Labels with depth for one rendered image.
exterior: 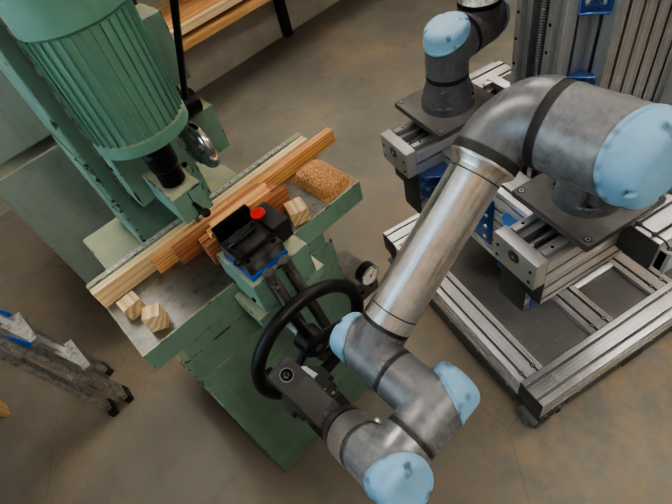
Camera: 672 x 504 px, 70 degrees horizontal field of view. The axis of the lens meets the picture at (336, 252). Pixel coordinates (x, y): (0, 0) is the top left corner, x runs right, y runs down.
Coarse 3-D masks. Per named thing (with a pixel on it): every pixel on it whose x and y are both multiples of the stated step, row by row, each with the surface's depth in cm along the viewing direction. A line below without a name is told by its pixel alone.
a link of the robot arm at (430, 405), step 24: (408, 360) 66; (384, 384) 65; (408, 384) 63; (432, 384) 63; (456, 384) 62; (408, 408) 62; (432, 408) 61; (456, 408) 61; (408, 432) 60; (432, 432) 60; (432, 456) 60
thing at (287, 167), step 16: (304, 144) 119; (320, 144) 121; (288, 160) 117; (304, 160) 120; (272, 176) 115; (288, 176) 118; (240, 192) 113; (176, 240) 106; (160, 256) 104; (176, 256) 107; (160, 272) 106
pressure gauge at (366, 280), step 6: (360, 264) 124; (366, 264) 124; (372, 264) 124; (360, 270) 123; (366, 270) 123; (372, 270) 125; (378, 270) 126; (360, 276) 123; (366, 276) 124; (372, 276) 126; (360, 282) 125; (366, 282) 125; (372, 282) 127
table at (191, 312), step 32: (288, 192) 115; (352, 192) 113; (320, 224) 111; (160, 288) 104; (192, 288) 102; (224, 288) 100; (128, 320) 100; (192, 320) 98; (256, 320) 100; (160, 352) 96
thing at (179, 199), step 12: (156, 180) 100; (192, 180) 98; (156, 192) 102; (168, 192) 97; (180, 192) 96; (192, 192) 97; (204, 192) 99; (168, 204) 100; (180, 204) 96; (204, 204) 100; (180, 216) 99; (192, 216) 100
